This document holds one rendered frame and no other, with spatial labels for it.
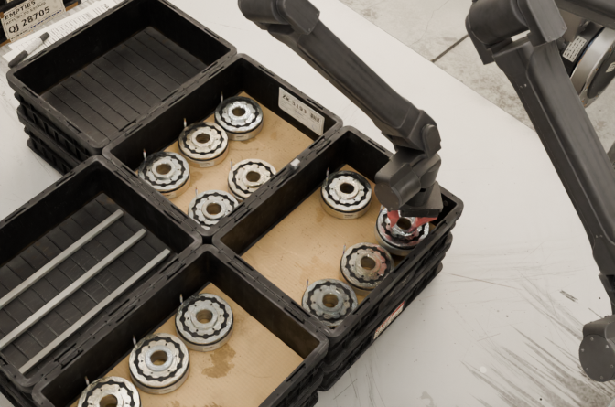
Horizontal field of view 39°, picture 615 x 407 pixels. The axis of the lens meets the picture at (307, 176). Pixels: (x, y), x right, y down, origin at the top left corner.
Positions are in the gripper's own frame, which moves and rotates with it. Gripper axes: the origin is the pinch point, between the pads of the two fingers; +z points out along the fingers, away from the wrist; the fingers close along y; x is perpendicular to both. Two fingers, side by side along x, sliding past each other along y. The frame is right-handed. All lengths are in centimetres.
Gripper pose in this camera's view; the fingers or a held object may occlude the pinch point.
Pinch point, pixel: (404, 221)
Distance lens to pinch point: 169.1
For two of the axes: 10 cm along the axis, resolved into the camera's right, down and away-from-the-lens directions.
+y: 9.9, 0.1, 1.1
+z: -1.0, 6.0, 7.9
